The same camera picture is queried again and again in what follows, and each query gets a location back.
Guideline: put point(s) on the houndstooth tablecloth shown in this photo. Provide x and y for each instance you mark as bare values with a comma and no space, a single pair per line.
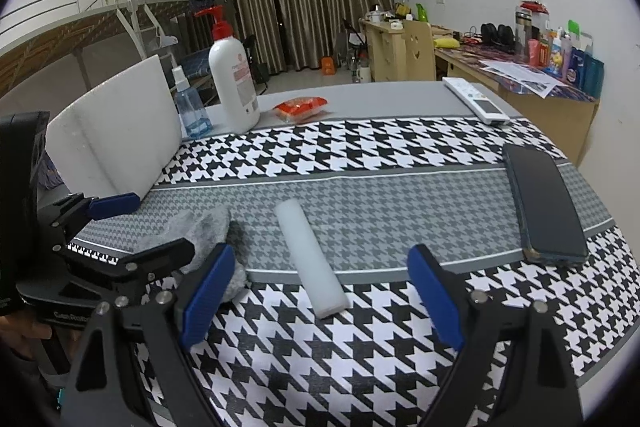
350,207

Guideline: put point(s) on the desk with patterned cover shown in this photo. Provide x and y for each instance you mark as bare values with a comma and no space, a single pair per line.
550,117

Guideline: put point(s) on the group of toiletry bottles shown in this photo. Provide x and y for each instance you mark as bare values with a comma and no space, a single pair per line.
565,52

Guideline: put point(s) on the blue spray bottle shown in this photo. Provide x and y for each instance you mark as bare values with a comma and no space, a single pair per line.
192,117

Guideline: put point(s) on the black headphones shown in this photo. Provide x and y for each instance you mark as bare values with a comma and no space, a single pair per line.
497,37

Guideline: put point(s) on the white jug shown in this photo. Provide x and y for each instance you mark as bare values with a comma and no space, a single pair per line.
366,74

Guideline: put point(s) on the white pump lotion bottle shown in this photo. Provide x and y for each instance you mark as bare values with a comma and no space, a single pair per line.
232,77

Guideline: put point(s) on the white foam box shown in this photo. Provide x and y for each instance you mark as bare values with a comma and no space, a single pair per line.
110,147

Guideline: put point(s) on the orange container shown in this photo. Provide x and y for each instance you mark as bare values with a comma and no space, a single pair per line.
328,67

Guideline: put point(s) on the dark smartphone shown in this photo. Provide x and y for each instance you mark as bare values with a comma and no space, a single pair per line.
545,207

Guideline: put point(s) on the person's left hand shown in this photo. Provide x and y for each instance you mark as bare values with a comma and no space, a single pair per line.
20,337

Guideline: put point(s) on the white metal bunk bed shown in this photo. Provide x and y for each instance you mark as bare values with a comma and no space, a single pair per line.
75,32

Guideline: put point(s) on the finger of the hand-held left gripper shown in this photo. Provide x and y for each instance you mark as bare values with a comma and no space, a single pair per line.
150,259
112,205

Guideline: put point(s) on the light wooden desk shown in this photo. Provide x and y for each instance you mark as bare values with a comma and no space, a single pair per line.
382,52

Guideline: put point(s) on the white paper sheets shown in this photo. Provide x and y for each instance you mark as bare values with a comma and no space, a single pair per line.
522,77

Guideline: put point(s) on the red snack packet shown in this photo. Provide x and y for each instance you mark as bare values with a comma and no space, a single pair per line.
300,108

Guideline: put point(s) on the blue mattress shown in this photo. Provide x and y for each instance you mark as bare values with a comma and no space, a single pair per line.
202,59

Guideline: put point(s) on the wooden chair with smiley cutout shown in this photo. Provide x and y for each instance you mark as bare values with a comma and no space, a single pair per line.
420,52

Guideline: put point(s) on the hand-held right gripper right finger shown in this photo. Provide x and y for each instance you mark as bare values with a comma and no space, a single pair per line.
435,297

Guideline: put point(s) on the grey fuzzy cloth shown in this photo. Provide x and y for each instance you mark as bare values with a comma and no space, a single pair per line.
200,229

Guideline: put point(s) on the yellow object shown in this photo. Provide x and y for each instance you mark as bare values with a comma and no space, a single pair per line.
446,43

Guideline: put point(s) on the white remote control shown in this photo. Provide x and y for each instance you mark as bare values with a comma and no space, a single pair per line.
477,101

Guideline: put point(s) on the white foam roll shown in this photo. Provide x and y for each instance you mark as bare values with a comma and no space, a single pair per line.
310,252

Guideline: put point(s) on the dark hanging clothes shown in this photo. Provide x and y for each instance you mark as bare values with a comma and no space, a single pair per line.
205,2

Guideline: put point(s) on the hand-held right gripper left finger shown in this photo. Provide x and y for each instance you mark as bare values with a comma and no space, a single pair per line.
207,292

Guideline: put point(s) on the white bed ladder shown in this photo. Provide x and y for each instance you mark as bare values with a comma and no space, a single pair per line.
145,32

